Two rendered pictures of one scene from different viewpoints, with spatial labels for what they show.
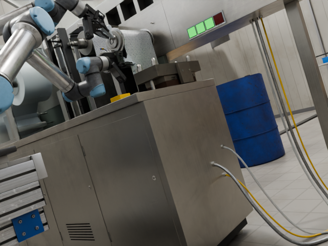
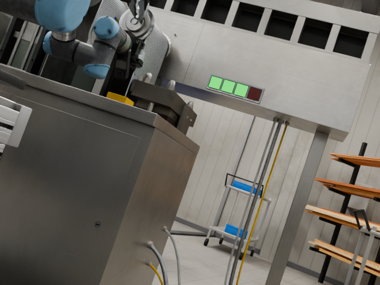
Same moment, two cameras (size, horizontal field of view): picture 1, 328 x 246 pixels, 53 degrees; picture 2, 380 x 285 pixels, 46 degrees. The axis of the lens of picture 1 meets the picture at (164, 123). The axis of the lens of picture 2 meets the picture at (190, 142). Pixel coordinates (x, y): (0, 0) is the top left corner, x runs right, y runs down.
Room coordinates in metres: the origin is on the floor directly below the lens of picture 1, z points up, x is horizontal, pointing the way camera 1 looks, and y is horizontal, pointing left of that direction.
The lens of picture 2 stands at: (0.12, 0.55, 0.74)
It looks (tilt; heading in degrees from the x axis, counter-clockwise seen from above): 5 degrees up; 335
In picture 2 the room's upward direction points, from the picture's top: 19 degrees clockwise
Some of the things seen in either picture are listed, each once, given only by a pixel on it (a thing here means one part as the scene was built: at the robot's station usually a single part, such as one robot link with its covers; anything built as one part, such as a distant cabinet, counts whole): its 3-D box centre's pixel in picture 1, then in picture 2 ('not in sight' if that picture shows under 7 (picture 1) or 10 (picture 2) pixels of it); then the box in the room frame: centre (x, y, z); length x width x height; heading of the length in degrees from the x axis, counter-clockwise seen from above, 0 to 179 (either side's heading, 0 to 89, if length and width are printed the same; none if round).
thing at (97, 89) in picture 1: (92, 86); (94, 59); (1.60, 0.28, 1.01); 0.11 x 0.08 x 0.11; 66
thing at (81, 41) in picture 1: (80, 43); not in sight; (1.98, 0.34, 1.34); 0.06 x 0.06 x 0.06; 50
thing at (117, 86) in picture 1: (115, 78); (106, 64); (1.83, 0.18, 1.05); 0.06 x 0.05 x 0.31; 140
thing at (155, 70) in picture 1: (169, 71); (167, 105); (1.85, -0.11, 1.00); 0.40 x 0.16 x 0.06; 140
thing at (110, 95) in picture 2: (120, 98); (120, 100); (1.56, 0.16, 0.91); 0.07 x 0.07 x 0.02; 50
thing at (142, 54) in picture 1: (143, 60); (147, 69); (1.90, 0.01, 1.11); 0.23 x 0.01 x 0.18; 140
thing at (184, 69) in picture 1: (185, 72); (185, 120); (1.80, -0.19, 0.97); 0.10 x 0.03 x 0.11; 140
